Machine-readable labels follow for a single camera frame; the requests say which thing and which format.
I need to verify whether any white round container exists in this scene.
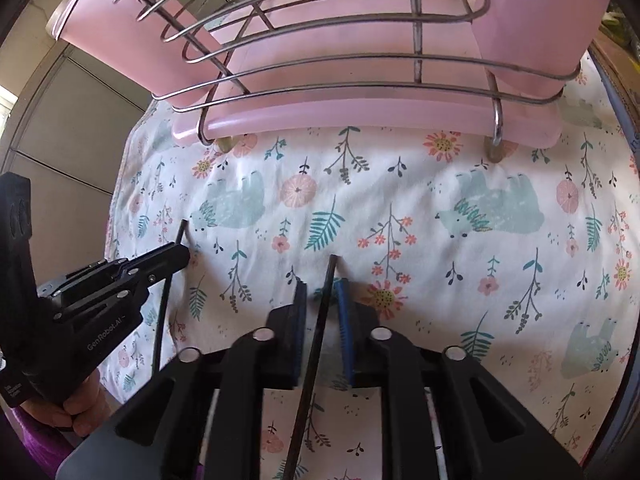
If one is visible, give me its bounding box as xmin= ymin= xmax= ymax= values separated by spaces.
xmin=45 ymin=0 xmax=77 ymax=42

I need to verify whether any cardboard box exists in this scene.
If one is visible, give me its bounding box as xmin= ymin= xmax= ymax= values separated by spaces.
xmin=590 ymin=0 xmax=640 ymax=128

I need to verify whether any floral bear print cloth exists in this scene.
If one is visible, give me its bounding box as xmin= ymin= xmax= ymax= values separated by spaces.
xmin=97 ymin=50 xmax=634 ymax=480

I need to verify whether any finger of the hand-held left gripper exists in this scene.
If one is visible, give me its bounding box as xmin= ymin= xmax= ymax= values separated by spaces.
xmin=104 ymin=241 xmax=192 ymax=287

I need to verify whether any person's left hand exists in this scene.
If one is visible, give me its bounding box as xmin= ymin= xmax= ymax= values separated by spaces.
xmin=22 ymin=369 xmax=110 ymax=437

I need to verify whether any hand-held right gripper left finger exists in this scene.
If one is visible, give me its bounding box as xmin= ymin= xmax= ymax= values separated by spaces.
xmin=114 ymin=279 xmax=308 ymax=480

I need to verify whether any pink plastic drip tray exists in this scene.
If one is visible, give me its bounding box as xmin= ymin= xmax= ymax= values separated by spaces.
xmin=52 ymin=0 xmax=566 ymax=149

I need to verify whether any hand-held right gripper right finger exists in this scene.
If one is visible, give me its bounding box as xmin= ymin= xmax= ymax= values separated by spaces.
xmin=335 ymin=279 xmax=583 ymax=480

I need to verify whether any pink plastic utensil holder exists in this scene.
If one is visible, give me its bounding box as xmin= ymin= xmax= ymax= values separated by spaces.
xmin=469 ymin=0 xmax=597 ymax=107

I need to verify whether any person's left forearm purple sleeve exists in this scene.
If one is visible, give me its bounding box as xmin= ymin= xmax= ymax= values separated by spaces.
xmin=10 ymin=405 xmax=77 ymax=480

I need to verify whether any metal wire dish rack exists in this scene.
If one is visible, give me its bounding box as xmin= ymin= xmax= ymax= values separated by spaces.
xmin=62 ymin=0 xmax=583 ymax=148

